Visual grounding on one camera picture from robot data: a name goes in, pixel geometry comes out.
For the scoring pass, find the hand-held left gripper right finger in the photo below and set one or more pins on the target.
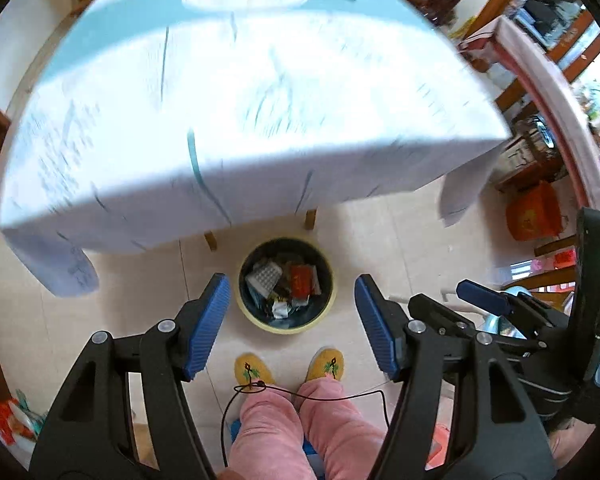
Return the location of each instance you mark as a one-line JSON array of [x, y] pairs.
[[377, 325]]

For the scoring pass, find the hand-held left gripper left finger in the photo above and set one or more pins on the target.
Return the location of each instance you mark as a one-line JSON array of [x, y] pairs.
[[207, 325]]

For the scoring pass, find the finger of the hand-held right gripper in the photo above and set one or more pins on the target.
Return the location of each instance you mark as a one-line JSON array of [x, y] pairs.
[[440, 312], [482, 296]]

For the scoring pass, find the yellow-rimmed black trash bin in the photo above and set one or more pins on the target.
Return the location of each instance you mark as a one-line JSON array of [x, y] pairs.
[[250, 320]]

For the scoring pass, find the grey checked paper cup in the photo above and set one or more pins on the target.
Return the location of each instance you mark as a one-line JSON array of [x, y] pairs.
[[265, 277]]

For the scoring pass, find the red snack wrapper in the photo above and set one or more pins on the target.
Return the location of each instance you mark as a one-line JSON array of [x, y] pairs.
[[302, 280]]

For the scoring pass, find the person's right forearm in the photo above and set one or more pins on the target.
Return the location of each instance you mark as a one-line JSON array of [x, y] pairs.
[[570, 442]]

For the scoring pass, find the yellow embroidered slipper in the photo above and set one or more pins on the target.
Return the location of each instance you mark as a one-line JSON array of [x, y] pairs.
[[326, 364], [252, 372]]

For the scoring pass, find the wooden table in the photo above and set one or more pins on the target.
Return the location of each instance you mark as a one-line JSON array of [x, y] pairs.
[[210, 241]]

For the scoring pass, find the orange bag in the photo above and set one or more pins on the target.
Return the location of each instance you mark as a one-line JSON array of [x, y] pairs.
[[535, 212]]

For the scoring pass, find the person's right leg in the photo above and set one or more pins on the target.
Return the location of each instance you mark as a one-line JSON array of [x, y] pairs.
[[340, 425]]

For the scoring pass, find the red paper packets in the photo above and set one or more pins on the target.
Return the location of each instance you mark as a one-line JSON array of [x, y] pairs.
[[15, 417]]

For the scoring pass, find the pink covered wooden furniture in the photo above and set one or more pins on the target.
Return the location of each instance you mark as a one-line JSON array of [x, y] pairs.
[[545, 90]]

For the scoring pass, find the table with tree-pattern cloth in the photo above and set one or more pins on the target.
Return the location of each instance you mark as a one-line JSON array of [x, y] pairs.
[[230, 110]]

